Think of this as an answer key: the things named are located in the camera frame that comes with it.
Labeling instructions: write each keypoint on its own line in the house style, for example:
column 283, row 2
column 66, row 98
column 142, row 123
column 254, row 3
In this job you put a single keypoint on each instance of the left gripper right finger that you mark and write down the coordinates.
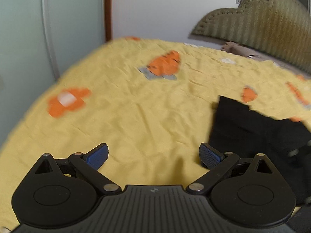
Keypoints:
column 220, row 166

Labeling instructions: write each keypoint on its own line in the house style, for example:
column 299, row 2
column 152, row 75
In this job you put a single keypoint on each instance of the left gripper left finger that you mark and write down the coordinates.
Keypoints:
column 87, row 165

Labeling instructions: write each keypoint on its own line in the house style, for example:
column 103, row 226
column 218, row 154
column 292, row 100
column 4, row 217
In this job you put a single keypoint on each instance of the black trousers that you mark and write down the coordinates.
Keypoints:
column 243, row 131

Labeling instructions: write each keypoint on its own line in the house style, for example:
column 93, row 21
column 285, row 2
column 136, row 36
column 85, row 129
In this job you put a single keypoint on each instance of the yellow carrot print quilt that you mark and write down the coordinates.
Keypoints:
column 151, row 102

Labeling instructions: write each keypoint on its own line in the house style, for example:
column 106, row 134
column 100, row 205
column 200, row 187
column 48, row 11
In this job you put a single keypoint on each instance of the grey brown bed sheet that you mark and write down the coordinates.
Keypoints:
column 241, row 50

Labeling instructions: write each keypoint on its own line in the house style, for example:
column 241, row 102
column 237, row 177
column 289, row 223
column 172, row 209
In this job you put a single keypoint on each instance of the olive padded headboard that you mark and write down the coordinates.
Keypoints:
column 280, row 28

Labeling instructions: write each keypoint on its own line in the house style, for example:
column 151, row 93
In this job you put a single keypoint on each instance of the frosted floral glass door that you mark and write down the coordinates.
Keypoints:
column 40, row 40

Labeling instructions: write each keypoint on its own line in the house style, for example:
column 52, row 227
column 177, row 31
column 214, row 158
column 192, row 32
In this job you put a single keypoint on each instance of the brown wooden door frame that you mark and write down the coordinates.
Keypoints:
column 108, row 19

